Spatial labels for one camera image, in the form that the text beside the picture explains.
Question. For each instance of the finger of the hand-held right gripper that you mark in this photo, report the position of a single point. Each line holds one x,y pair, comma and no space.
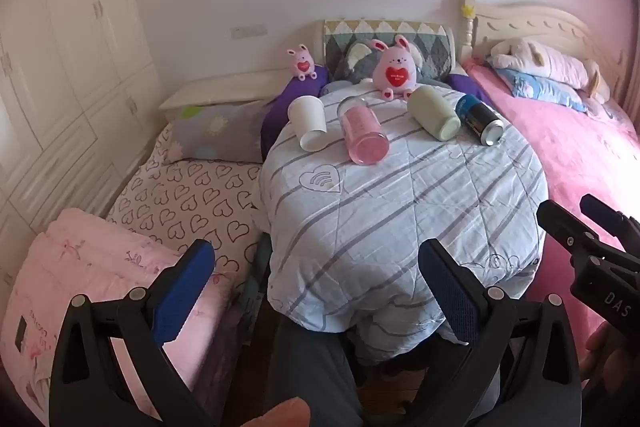
610,219
567,227

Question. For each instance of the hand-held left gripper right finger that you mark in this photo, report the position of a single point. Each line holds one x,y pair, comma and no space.
450,292

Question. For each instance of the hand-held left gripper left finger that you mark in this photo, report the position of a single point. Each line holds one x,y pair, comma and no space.
181,287

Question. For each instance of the pale green cup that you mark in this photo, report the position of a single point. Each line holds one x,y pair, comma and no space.
432,112

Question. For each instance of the pink glass cup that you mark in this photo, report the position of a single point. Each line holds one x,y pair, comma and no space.
364,132

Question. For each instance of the white paper cup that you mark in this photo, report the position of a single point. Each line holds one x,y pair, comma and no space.
307,119

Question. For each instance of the person's right hand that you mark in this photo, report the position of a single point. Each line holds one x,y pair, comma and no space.
612,352

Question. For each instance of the pink bedspread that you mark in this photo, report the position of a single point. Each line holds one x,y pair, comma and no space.
565,147

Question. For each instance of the blue striped quilt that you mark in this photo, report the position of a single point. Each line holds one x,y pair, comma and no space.
400,217

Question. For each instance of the heart print bed sheet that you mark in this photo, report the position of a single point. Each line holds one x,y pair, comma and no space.
195,197

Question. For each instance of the pink folded quilt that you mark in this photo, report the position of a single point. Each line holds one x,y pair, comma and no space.
90,257

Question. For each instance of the blue and black can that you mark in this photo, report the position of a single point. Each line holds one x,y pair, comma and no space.
480,119

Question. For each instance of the blue printed pillow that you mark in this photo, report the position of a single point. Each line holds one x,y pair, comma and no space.
542,89

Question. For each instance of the person's grey trousers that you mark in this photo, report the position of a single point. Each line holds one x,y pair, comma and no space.
310,372

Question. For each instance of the grey flower pillow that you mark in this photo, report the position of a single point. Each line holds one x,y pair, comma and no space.
225,129

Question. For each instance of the white plush dog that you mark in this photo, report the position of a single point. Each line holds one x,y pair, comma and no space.
545,59

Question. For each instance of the purple cloth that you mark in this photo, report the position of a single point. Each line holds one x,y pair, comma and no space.
277,117

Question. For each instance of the cream low bed board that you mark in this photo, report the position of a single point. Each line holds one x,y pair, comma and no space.
220,89

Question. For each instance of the cream carved headboard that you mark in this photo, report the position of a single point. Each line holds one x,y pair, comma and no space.
525,19

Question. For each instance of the diamond patterned headboard cushion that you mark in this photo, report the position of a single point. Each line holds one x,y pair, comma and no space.
435,39

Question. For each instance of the large pink plush rabbit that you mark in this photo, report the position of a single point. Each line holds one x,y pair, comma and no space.
397,67

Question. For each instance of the cream wardrobe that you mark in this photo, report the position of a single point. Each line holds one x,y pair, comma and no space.
65,72

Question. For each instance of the small pink plush rabbit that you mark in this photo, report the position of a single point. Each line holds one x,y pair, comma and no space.
303,64

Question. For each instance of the white wall socket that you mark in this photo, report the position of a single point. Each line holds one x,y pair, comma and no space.
248,31

